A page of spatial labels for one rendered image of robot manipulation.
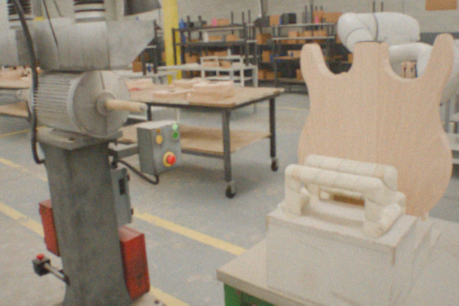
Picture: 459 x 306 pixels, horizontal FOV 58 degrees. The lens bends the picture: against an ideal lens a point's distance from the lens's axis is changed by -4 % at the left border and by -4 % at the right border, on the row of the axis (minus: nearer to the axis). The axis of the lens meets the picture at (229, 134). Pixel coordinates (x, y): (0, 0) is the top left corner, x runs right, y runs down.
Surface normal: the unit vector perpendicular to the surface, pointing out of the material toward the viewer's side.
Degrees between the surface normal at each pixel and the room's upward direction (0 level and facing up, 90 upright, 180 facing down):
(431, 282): 0
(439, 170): 90
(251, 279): 0
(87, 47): 90
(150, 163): 90
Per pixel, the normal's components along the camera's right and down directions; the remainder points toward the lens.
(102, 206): 0.76, 0.11
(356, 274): -0.61, 0.20
